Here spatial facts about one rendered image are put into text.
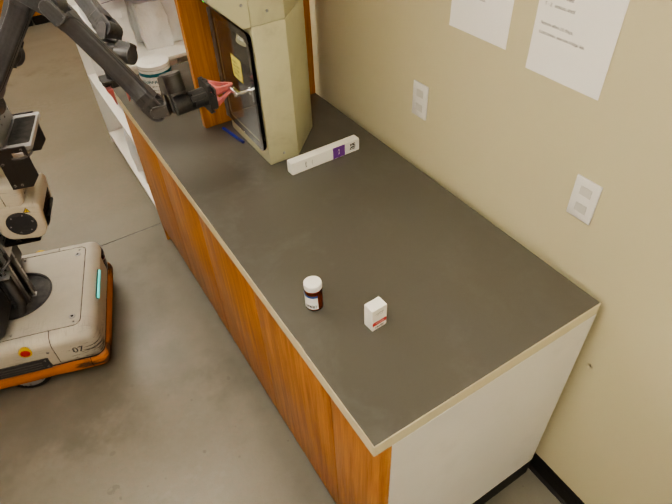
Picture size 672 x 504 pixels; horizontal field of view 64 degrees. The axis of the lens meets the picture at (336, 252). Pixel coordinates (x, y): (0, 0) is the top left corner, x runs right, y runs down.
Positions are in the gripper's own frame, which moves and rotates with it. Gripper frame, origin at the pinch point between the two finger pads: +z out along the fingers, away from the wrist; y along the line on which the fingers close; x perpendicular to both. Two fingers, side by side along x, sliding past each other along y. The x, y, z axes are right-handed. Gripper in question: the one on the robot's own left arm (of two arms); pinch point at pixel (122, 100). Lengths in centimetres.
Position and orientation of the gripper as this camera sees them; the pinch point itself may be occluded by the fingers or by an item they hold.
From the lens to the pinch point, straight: 214.7
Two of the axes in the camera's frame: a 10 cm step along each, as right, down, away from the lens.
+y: 8.5, -3.8, 3.7
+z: 0.3, 7.3, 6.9
